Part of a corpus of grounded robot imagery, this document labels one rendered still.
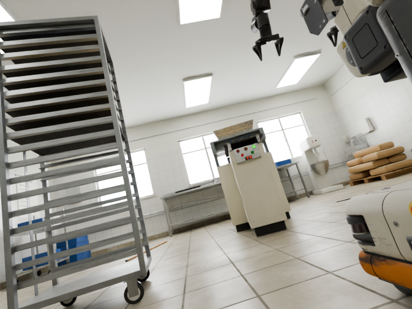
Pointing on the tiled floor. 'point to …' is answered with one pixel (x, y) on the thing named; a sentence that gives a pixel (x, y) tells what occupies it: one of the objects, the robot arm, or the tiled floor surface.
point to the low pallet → (381, 176)
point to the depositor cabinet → (232, 201)
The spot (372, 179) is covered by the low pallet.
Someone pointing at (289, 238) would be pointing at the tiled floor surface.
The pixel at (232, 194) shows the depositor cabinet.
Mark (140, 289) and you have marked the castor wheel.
